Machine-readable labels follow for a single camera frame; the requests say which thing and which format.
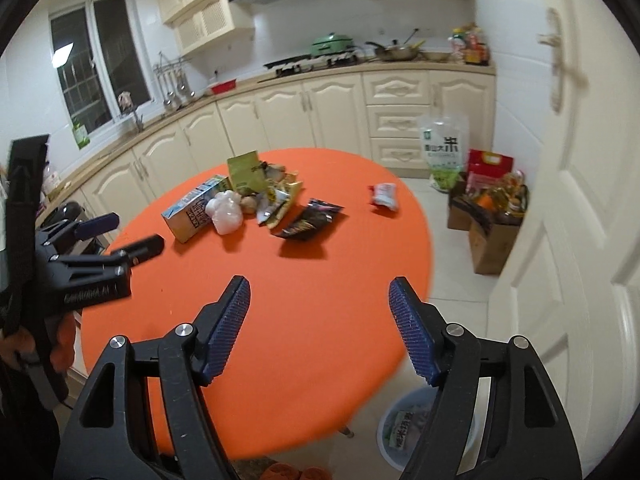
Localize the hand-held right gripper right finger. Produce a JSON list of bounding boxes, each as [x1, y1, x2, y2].
[[389, 276, 583, 480]]

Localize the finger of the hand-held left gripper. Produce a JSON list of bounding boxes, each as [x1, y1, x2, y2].
[[47, 233, 166, 281], [35, 212, 121, 255]]

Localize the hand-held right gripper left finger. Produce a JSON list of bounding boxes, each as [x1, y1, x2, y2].
[[52, 275, 251, 480]]

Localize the blue and white milk carton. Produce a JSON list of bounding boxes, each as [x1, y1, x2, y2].
[[161, 175, 231, 244]]

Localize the white plastic bin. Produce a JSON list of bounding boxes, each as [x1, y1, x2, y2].
[[377, 386, 485, 472]]

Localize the white plastic bag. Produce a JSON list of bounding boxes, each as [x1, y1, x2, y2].
[[205, 191, 245, 236]]

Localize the green paper packet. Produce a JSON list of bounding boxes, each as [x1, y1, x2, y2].
[[226, 151, 266, 196]]

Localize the black snack packet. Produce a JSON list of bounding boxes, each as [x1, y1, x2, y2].
[[277, 199, 346, 244]]

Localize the red and white packet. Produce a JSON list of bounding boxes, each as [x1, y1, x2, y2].
[[368, 182, 401, 212]]

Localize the pile of wrappers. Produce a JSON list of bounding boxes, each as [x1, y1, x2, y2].
[[254, 160, 305, 232]]

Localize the person's left hand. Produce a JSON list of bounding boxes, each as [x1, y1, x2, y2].
[[0, 317, 77, 376]]

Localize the large cardboard box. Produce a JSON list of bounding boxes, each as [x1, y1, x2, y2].
[[467, 214, 522, 276]]

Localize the small cardboard box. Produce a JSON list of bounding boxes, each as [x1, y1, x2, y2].
[[446, 174, 482, 232]]

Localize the white framed window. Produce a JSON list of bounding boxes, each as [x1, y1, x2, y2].
[[49, 0, 154, 134]]

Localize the yellow cooking oil bottle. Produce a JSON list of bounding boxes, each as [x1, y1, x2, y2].
[[500, 174, 529, 217]]

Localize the clear rice bag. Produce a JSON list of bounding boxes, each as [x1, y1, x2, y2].
[[417, 114, 471, 194]]

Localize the red gift box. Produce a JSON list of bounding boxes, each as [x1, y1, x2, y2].
[[467, 149, 515, 187]]

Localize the white door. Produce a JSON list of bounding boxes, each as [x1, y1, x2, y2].
[[492, 0, 640, 480]]

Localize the cream kitchen base cabinets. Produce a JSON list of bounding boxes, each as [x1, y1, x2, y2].
[[35, 61, 499, 241]]

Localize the black gas stove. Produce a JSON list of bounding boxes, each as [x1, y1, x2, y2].
[[263, 53, 364, 73]]

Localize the green cooking pot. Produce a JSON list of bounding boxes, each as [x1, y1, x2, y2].
[[311, 32, 357, 59]]

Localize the steel wok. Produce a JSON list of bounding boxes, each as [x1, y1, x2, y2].
[[365, 27, 427, 63]]

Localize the group of condiment bottles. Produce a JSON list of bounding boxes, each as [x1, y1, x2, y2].
[[447, 23, 491, 67]]

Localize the wall rack with ladles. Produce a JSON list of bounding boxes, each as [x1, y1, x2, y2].
[[152, 51, 196, 112]]

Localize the cream louvred wall cabinet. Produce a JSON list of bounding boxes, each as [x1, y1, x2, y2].
[[154, 0, 257, 57]]

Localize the door handle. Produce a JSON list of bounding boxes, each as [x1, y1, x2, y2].
[[537, 7, 589, 114]]

